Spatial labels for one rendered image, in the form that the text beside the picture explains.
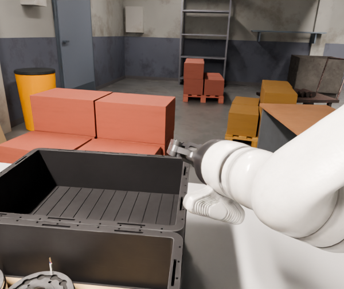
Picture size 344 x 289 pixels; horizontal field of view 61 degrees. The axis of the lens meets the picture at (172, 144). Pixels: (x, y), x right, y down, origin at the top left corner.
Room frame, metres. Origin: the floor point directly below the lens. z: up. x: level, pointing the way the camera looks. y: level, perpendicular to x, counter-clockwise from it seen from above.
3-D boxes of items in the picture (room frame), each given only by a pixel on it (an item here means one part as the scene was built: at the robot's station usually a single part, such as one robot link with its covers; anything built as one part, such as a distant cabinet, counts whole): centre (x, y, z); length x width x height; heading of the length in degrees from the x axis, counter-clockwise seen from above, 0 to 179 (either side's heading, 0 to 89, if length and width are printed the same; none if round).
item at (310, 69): (6.86, -3.16, 0.41); 1.21 x 0.97 x 0.81; 171
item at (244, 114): (3.67, -1.09, 0.33); 1.11 x 0.79 x 0.65; 170
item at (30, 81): (3.72, 1.73, 0.37); 0.49 x 0.47 x 0.74; 171
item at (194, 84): (6.09, -0.60, 0.36); 1.23 x 0.86 x 0.71; 171
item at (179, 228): (0.54, 0.16, 0.92); 0.40 x 0.30 x 0.02; 86
